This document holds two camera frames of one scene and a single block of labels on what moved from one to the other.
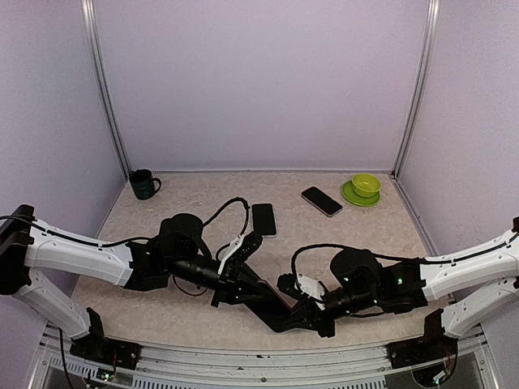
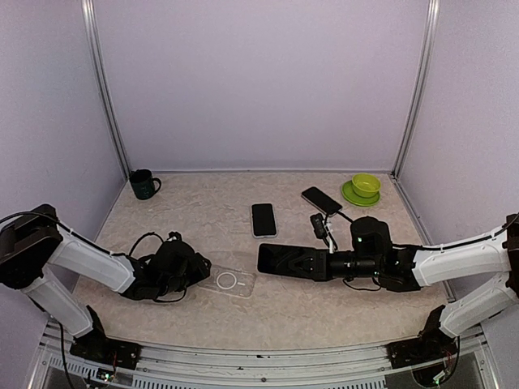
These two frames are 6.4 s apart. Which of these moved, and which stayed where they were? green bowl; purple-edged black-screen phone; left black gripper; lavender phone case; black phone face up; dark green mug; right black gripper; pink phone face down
Moved: right black gripper; pink phone face down; left black gripper
Stayed: purple-edged black-screen phone; black phone face up; dark green mug; lavender phone case; green bowl
